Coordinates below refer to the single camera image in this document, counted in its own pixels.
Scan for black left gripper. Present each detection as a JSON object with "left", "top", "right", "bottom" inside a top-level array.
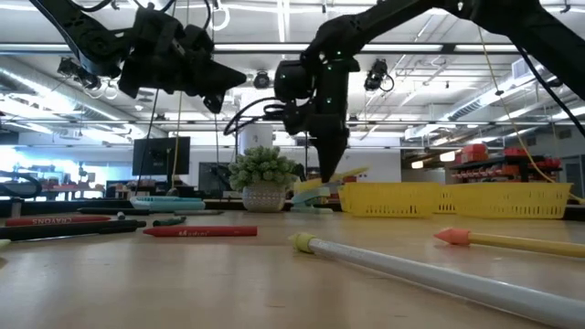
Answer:
[{"left": 117, "top": 6, "right": 249, "bottom": 115}]

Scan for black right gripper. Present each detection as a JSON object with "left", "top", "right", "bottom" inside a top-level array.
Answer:
[{"left": 282, "top": 54, "right": 362, "bottom": 184}]

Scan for white pencil yellow eraser cap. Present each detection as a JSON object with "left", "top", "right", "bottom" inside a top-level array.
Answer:
[{"left": 288, "top": 231, "right": 585, "bottom": 329}]

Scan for red crayon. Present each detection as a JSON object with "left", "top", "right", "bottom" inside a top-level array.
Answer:
[
  {"left": 143, "top": 225, "right": 259, "bottom": 239},
  {"left": 4, "top": 215, "right": 112, "bottom": 228}
]

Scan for black pen with clip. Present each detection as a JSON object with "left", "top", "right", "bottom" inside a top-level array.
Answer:
[{"left": 0, "top": 219, "right": 148, "bottom": 242}]

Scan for yellow pencil orange eraser cap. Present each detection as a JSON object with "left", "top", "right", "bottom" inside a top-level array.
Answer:
[{"left": 432, "top": 227, "right": 585, "bottom": 259}]

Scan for black tool cart red bins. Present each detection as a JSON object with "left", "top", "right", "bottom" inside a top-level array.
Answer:
[{"left": 448, "top": 143, "right": 564, "bottom": 185}]

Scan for mint green stapler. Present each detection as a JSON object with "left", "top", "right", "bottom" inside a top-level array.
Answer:
[{"left": 290, "top": 185, "right": 335, "bottom": 215}]

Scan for white column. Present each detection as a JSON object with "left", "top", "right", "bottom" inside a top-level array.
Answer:
[{"left": 238, "top": 122, "right": 275, "bottom": 154}]

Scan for green artificial potted plant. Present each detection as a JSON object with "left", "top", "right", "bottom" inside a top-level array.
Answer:
[{"left": 227, "top": 144, "right": 299, "bottom": 214}]

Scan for yellow plastic bin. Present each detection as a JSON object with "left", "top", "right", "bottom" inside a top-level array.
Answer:
[
  {"left": 450, "top": 181, "right": 574, "bottom": 220},
  {"left": 433, "top": 185, "right": 458, "bottom": 215},
  {"left": 336, "top": 181, "right": 443, "bottom": 219}
]

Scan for black panel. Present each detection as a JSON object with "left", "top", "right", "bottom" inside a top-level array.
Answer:
[{"left": 197, "top": 161, "right": 230, "bottom": 198}]

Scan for black monitor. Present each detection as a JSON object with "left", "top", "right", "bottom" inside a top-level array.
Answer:
[{"left": 132, "top": 136, "right": 192, "bottom": 177}]

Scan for teal shallow tray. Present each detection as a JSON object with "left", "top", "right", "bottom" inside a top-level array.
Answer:
[{"left": 129, "top": 195, "right": 207, "bottom": 214}]

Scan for round black ceiling camera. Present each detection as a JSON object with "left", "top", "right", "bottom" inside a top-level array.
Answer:
[{"left": 252, "top": 69, "right": 272, "bottom": 90}]

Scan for white wall board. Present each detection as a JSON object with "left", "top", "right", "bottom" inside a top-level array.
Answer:
[{"left": 349, "top": 148, "right": 403, "bottom": 184}]

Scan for silver ceiling air duct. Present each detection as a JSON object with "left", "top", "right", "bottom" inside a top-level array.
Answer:
[{"left": 0, "top": 54, "right": 168, "bottom": 138}]

